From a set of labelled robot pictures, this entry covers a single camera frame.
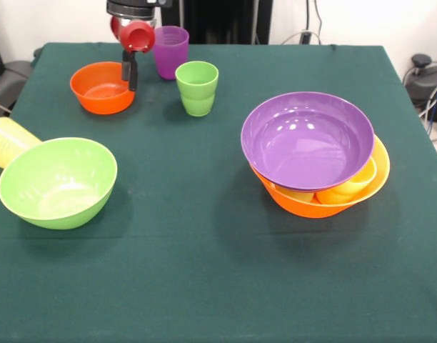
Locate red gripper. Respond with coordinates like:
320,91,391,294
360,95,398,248
110,16,156,92

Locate orange-red bowl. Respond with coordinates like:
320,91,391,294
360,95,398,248
69,61,138,116

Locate green bowl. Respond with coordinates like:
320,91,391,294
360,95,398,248
0,137,119,230

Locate yellow tapered cup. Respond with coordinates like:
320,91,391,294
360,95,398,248
0,116,43,169

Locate purple bowl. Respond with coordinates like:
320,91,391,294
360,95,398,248
240,91,376,192

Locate light green tapered cup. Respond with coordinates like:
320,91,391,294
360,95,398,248
275,185,316,203

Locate large yellow-orange bowl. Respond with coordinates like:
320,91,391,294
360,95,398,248
250,135,391,219

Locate yellow-orange stepped cup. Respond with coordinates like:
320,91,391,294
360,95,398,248
315,156,378,205

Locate purple cup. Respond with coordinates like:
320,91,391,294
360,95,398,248
153,25,190,81

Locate green stepped cup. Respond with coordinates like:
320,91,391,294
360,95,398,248
174,61,219,118

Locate grey office chair base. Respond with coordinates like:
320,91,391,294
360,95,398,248
0,28,34,115

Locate dark green tablecloth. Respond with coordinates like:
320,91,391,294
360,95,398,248
0,41,437,343

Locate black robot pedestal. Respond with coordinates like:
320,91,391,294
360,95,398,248
175,0,273,45

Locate grey cable with plug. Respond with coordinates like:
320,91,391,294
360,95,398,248
281,30,323,46

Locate black hanging cable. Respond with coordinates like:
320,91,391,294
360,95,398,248
313,0,325,46

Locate blue and white cable bundle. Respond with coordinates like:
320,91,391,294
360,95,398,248
418,78,437,135

